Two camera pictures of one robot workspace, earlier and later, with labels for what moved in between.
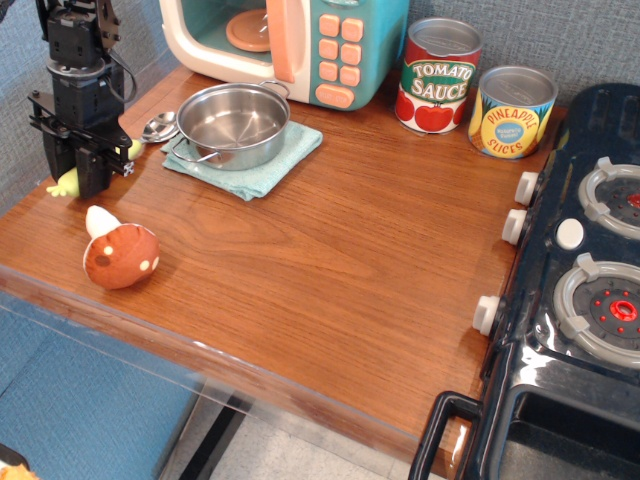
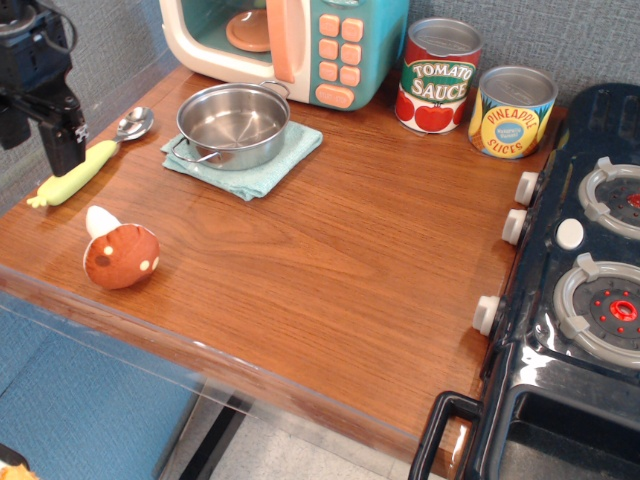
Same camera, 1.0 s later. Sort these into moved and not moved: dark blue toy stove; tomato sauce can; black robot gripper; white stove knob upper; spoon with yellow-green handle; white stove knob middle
Moved: black robot gripper; spoon with yellow-green handle
Not moved: tomato sauce can; white stove knob upper; dark blue toy stove; white stove knob middle
